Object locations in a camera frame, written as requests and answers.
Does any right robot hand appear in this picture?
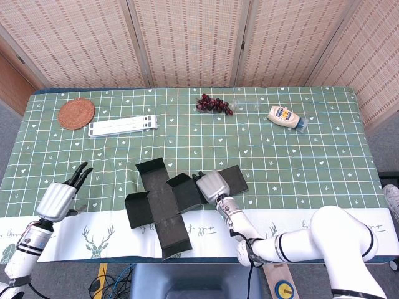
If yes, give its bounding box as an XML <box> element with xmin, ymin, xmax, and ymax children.
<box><xmin>191</xmin><ymin>169</ymin><xmax>231</xmax><ymax>206</ymax></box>

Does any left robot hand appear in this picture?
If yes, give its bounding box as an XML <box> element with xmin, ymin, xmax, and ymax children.
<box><xmin>36</xmin><ymin>161</ymin><xmax>94</xmax><ymax>222</ymax></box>

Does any black cardboard box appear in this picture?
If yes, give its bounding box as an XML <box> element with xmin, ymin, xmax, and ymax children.
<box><xmin>124</xmin><ymin>157</ymin><xmax>249</xmax><ymax>259</ymax></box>

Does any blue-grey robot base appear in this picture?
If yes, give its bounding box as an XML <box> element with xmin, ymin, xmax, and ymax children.
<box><xmin>129</xmin><ymin>263</ymin><xmax>264</xmax><ymax>299</ymax></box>

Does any green checked deer tablecloth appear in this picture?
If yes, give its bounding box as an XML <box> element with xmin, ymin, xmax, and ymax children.
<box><xmin>0</xmin><ymin>87</ymin><xmax>397</xmax><ymax>262</ymax></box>

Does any bunch of red grapes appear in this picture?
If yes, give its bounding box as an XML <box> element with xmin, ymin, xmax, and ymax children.
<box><xmin>195</xmin><ymin>93</ymin><xmax>234</xmax><ymax>116</ymax></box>

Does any round woven rattan coaster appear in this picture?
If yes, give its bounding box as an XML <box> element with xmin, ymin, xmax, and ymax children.
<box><xmin>57</xmin><ymin>98</ymin><xmax>96</xmax><ymax>130</ymax></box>

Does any mayonnaise squeeze bottle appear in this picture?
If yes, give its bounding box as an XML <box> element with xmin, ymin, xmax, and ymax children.
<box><xmin>267</xmin><ymin>105</ymin><xmax>308</xmax><ymax>134</ymax></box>

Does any white folding laptop stand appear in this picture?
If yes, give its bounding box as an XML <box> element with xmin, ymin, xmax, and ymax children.
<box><xmin>87</xmin><ymin>114</ymin><xmax>158</xmax><ymax>138</ymax></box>

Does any wooden board with yellow disc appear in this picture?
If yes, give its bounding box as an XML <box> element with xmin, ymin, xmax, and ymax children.
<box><xmin>263</xmin><ymin>263</ymin><xmax>300</xmax><ymax>299</ymax></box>

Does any brown wooden door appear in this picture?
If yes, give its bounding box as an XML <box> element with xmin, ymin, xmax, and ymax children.
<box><xmin>0</xmin><ymin>51</ymin><xmax>37</xmax><ymax>116</ymax></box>

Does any woven bamboo screen panel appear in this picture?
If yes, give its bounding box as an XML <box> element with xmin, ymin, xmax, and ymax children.
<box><xmin>232</xmin><ymin>0</ymin><xmax>364</xmax><ymax>88</ymax></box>
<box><xmin>126</xmin><ymin>0</ymin><xmax>252</xmax><ymax>88</ymax></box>
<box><xmin>0</xmin><ymin>0</ymin><xmax>152</xmax><ymax>90</ymax></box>
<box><xmin>307</xmin><ymin>0</ymin><xmax>399</xmax><ymax>133</ymax></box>

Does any black furniture piece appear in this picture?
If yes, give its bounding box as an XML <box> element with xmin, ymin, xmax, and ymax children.
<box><xmin>378</xmin><ymin>171</ymin><xmax>399</xmax><ymax>189</ymax></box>

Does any grey sneaker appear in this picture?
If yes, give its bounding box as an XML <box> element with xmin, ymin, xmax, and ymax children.
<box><xmin>383</xmin><ymin>183</ymin><xmax>399</xmax><ymax>224</ymax></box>

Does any black cable bundle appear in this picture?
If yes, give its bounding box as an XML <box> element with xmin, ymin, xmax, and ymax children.
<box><xmin>89</xmin><ymin>270</ymin><xmax>132</xmax><ymax>299</ymax></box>

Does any blue cable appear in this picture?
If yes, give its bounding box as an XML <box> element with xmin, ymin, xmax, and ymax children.
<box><xmin>110</xmin><ymin>264</ymin><xmax>133</xmax><ymax>299</ymax></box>

